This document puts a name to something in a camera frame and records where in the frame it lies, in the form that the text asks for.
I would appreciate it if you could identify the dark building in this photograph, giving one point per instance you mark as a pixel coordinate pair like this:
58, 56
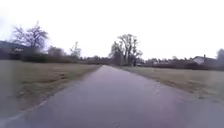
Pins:
10, 50

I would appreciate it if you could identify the dark hedge line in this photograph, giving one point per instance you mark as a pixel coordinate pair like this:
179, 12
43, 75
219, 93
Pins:
60, 58
180, 64

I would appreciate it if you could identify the bare tall tree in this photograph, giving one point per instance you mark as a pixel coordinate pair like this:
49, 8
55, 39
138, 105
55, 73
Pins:
33, 38

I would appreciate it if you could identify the grey asphalt path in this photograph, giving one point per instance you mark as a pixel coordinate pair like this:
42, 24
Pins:
111, 100

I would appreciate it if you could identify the dry grass field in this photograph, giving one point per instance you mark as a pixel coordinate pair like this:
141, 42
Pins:
36, 78
186, 78

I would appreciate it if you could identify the small bare tree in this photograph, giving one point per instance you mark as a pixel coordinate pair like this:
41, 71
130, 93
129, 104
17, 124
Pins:
75, 50

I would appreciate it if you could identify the cluster of bare trees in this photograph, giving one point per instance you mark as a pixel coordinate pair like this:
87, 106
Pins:
126, 50

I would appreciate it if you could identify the white house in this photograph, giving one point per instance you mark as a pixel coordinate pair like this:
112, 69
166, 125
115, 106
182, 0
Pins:
203, 60

